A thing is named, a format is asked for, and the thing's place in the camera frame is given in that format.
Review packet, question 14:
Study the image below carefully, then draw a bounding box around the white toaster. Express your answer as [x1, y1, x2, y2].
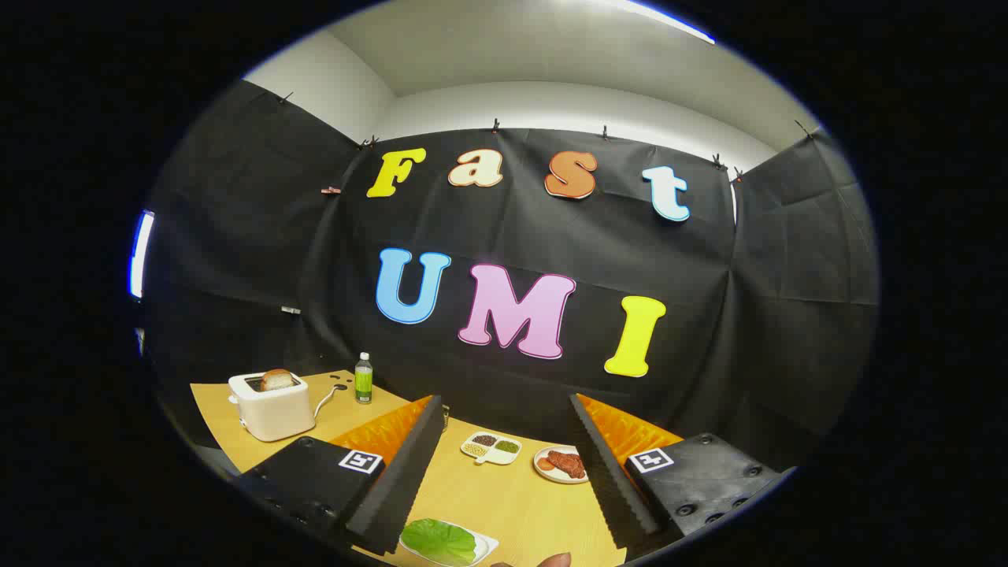
[228, 370, 316, 442]

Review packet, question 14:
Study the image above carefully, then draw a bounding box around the brown meat slice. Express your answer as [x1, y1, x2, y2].
[539, 450, 587, 480]

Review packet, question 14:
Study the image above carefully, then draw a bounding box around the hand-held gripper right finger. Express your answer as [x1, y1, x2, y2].
[569, 392, 792, 561]

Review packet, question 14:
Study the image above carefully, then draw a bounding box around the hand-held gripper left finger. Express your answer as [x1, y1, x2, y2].
[233, 394, 447, 557]

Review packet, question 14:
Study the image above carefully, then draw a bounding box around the green lettuce leaf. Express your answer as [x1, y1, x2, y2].
[401, 518, 478, 566]

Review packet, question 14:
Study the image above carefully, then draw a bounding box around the round white meat plate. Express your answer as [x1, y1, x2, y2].
[533, 445, 590, 484]

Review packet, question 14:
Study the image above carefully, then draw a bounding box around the white toaster cable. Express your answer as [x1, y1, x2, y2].
[313, 384, 347, 418]

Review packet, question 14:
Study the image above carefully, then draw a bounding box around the white divided bean dish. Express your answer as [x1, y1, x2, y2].
[461, 431, 523, 465]

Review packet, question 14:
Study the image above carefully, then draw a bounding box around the white pointed plate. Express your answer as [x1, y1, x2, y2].
[399, 518, 499, 567]

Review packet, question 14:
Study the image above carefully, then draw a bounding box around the black backdrop cloth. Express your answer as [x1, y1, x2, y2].
[142, 79, 881, 473]

